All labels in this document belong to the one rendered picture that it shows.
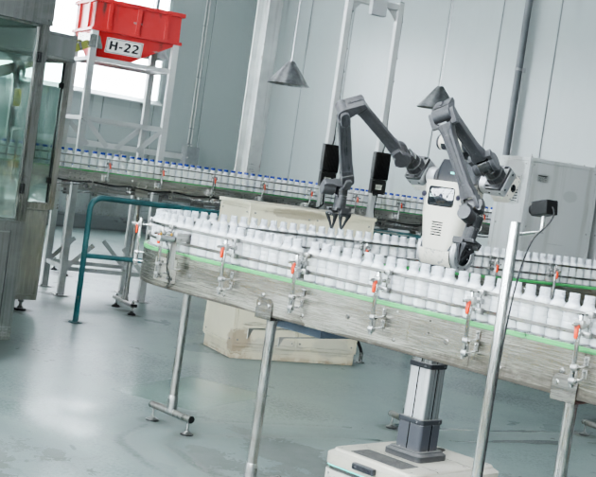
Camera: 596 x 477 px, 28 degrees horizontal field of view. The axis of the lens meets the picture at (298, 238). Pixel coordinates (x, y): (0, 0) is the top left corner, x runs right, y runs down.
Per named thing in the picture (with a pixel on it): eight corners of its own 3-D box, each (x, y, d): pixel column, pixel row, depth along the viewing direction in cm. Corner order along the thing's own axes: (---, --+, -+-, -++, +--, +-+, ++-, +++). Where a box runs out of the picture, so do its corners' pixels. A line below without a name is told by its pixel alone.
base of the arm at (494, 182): (496, 167, 514) (483, 188, 510) (487, 155, 509) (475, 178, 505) (513, 168, 508) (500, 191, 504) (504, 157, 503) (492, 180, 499)
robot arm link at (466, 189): (455, 105, 473) (431, 114, 478) (450, 105, 468) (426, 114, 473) (489, 207, 471) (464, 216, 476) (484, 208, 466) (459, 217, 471)
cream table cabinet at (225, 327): (319, 350, 995) (340, 211, 989) (355, 366, 940) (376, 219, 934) (198, 343, 946) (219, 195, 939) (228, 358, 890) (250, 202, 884)
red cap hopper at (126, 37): (55, 295, 1107) (95, -5, 1092) (36, 284, 1171) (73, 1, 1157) (148, 303, 1148) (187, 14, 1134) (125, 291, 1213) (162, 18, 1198)
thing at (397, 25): (360, 239, 1145) (395, 1, 1133) (366, 240, 1151) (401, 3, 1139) (367, 240, 1138) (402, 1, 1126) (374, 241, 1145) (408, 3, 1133)
